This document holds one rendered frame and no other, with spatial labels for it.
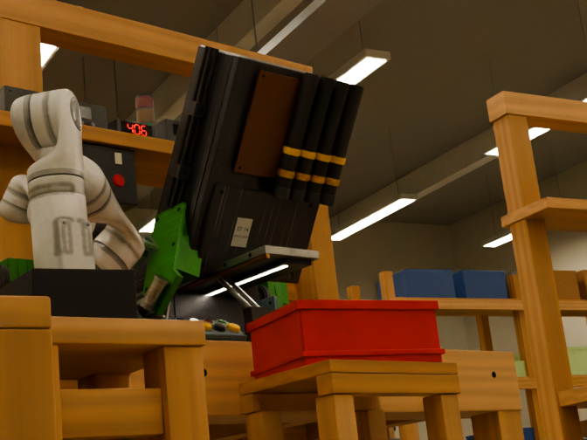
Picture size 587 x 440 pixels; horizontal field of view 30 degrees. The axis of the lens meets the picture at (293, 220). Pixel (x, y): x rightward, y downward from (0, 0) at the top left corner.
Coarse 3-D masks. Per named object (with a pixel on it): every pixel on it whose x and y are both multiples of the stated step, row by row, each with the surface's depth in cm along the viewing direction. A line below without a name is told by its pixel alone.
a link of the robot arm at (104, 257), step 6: (96, 246) 215; (102, 246) 215; (96, 252) 214; (102, 252) 214; (108, 252) 214; (96, 258) 214; (102, 258) 214; (108, 258) 214; (114, 258) 214; (120, 258) 215; (96, 264) 214; (102, 264) 214; (108, 264) 214; (114, 264) 214; (120, 264) 215
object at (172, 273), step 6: (174, 270) 244; (168, 276) 245; (174, 276) 243; (180, 276) 242; (174, 282) 242; (180, 282) 243; (168, 288) 243; (174, 288) 243; (162, 294) 244; (168, 294) 243; (162, 300) 243; (168, 300) 243; (156, 306) 244; (162, 306) 243; (156, 312) 243; (162, 312) 244
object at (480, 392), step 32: (224, 352) 219; (448, 352) 263; (480, 352) 271; (512, 352) 280; (64, 384) 194; (224, 384) 217; (480, 384) 268; (512, 384) 276; (224, 416) 217; (288, 416) 230; (416, 416) 261
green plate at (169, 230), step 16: (176, 208) 254; (160, 224) 257; (176, 224) 251; (160, 240) 254; (176, 240) 248; (160, 256) 252; (176, 256) 247; (192, 256) 251; (160, 272) 249; (192, 272) 250; (144, 288) 252
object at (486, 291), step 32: (352, 288) 800; (384, 288) 763; (416, 288) 781; (448, 288) 793; (480, 288) 807; (512, 288) 822; (576, 288) 860; (480, 320) 852; (576, 352) 834; (576, 384) 816
